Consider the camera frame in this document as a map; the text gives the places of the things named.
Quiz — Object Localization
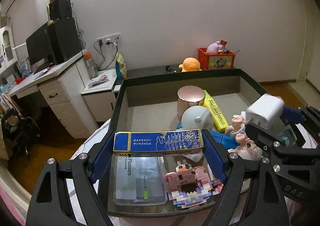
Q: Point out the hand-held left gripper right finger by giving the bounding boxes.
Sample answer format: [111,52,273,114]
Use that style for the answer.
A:
[201,129,288,226]

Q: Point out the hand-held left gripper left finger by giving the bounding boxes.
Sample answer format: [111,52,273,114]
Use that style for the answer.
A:
[25,130,117,226]

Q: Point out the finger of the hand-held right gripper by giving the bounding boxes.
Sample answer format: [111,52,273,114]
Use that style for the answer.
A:
[246,121,320,174]
[282,105,320,147]

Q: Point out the pale big-eared figurine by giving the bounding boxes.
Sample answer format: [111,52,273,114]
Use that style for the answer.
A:
[225,115,263,161]

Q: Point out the blue highlighter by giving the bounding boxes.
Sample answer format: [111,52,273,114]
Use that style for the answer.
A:
[209,130,238,151]

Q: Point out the teal round case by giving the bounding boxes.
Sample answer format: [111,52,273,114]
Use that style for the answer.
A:
[276,126,304,148]

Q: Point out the white charger block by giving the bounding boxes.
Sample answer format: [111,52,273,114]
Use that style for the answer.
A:
[246,93,285,129]

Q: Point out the pink purple brick figure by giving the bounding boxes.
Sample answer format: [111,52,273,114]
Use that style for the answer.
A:
[165,161,223,208]

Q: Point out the white dome-shaped gadget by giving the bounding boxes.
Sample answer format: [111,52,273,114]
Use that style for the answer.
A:
[181,105,214,131]

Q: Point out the yellow highlighter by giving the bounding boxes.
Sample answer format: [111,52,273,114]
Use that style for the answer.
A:
[202,89,230,133]

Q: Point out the clear plastic floss box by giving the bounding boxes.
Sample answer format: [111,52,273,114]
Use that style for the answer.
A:
[113,156,167,206]

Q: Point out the long blue gold box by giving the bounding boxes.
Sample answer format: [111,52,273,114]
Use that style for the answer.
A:
[113,129,203,158]

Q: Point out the rose gold cup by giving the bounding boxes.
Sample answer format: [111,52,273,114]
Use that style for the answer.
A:
[176,86,206,123]

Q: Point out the grey tray box pink sides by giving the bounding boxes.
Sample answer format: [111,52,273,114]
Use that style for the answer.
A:
[97,69,318,218]

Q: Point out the white striped quilt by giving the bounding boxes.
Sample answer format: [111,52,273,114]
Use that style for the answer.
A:
[64,120,298,226]

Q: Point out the white bedside cabinet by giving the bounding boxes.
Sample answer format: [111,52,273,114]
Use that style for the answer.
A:
[81,68,125,123]

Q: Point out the pink white flat packet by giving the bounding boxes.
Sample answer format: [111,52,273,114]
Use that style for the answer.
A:
[89,74,110,86]

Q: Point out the white desk with drawers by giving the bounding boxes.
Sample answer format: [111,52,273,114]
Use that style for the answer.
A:
[9,49,118,139]

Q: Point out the black office chair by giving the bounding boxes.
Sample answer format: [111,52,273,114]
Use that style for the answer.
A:
[0,108,42,161]

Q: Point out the red storage crate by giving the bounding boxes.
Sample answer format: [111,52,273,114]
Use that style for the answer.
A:
[198,48,236,70]

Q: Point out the clear bottle with red cap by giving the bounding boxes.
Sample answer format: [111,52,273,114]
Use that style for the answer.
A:
[84,52,99,79]

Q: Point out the yellow blue snack bag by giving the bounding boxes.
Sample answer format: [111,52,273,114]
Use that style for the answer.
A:
[115,53,128,79]

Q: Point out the orange octopus plush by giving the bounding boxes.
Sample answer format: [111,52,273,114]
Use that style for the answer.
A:
[178,57,202,72]

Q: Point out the low dark-top cabinet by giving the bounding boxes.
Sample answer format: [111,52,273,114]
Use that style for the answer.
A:
[114,64,238,91]

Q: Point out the pink plush toy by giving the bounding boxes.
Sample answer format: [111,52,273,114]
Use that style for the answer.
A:
[206,40,222,54]

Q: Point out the black keyboard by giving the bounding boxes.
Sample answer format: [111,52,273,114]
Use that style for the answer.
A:
[34,62,57,74]

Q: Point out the blue white box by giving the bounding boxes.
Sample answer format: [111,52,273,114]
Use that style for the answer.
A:
[19,58,30,77]

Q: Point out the black computer tower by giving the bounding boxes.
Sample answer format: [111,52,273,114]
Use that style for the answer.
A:
[47,17,82,64]

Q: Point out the black computer monitor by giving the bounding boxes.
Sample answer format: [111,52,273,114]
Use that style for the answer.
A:
[26,22,57,66]

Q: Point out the white glass-door cabinet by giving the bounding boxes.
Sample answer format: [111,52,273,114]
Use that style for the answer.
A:
[0,26,18,69]

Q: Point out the black speaker box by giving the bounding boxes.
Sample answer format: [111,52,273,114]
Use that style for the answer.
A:
[49,0,73,20]

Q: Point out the black power cable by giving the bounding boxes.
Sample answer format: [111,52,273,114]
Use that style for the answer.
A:
[94,41,105,71]

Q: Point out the white wall power outlet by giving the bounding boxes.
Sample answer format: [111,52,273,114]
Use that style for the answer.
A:
[96,33,122,46]

